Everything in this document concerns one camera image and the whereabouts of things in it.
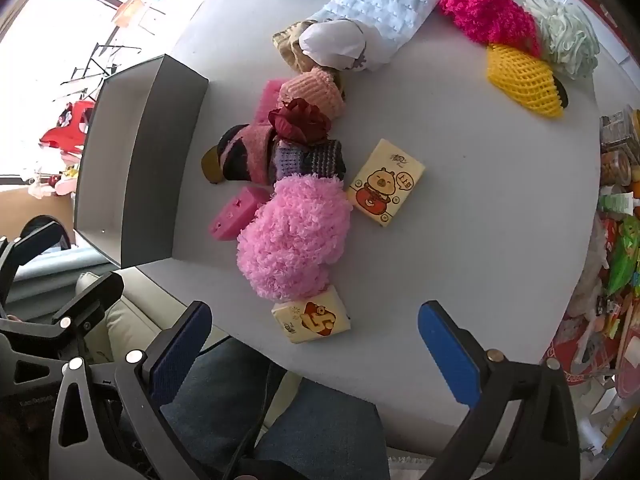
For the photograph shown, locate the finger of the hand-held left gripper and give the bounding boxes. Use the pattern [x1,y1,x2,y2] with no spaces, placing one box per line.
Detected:
[50,271,125,366]
[0,221,62,306]

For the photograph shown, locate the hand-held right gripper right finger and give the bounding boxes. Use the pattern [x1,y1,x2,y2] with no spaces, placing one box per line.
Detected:
[417,300,583,480]

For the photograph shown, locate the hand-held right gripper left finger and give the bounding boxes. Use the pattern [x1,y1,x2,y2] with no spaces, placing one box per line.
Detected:
[47,301,213,480]

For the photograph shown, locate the yellow red-symbol tissue pack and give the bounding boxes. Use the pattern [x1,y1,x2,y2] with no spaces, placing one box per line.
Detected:
[271,284,352,345]

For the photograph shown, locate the deep grey cardboard box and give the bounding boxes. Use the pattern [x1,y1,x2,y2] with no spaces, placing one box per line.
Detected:
[73,54,209,269]

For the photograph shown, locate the pink holed sponge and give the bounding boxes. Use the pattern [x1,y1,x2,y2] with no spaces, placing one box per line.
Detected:
[209,185,275,241]

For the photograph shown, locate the pink fluffy cloth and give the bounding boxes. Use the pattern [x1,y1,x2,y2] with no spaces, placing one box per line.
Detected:
[236,175,353,302]

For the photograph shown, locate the yellow capybara tissue pack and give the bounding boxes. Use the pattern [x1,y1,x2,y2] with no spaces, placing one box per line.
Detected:
[347,138,426,228]

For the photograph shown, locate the pink black striped sock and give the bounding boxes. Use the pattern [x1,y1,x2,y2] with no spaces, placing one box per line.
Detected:
[220,79,281,186]

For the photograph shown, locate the peach knit sock olive cuff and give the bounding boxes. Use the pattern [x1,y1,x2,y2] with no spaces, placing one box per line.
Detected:
[277,67,347,120]

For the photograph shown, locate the white cloth pouch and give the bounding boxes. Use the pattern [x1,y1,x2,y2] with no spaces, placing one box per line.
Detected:
[299,19,371,72]

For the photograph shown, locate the red patterned bag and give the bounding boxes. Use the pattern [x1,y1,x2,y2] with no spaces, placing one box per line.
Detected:
[542,310,621,386]

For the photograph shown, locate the red plastic stool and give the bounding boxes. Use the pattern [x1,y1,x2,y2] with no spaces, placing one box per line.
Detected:
[39,100,96,153]

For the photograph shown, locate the person's legs in jeans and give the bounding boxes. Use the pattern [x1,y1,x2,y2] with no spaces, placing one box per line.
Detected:
[160,340,391,480]

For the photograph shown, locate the black metal stand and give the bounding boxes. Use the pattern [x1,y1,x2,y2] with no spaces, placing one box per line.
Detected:
[60,42,143,91]

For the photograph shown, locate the pile of snack packets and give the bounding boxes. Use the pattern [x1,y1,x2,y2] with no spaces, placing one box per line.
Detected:
[542,105,640,456]

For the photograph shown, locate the purple striped knit sock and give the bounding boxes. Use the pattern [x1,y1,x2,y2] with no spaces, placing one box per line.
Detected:
[272,139,347,185]

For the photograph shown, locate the dark red fabric rose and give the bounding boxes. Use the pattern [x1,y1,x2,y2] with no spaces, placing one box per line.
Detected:
[268,98,333,143]

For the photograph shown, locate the yellow foam fruit net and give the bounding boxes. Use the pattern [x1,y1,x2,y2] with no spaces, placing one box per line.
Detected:
[486,42,566,120]

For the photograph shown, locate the beige knit sock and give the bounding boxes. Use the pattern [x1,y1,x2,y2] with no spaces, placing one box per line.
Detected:
[272,20,346,75]

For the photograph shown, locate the mint green bath pouf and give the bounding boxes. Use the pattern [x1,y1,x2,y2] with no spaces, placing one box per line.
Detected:
[522,0,600,81]

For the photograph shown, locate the magenta fluffy cloth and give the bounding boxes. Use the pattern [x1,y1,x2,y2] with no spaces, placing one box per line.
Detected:
[439,0,543,58]

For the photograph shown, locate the light blue quilted cloth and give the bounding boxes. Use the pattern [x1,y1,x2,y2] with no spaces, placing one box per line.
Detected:
[312,0,446,68]

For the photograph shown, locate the black cable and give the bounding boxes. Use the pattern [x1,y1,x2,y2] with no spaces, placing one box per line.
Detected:
[220,360,281,480]

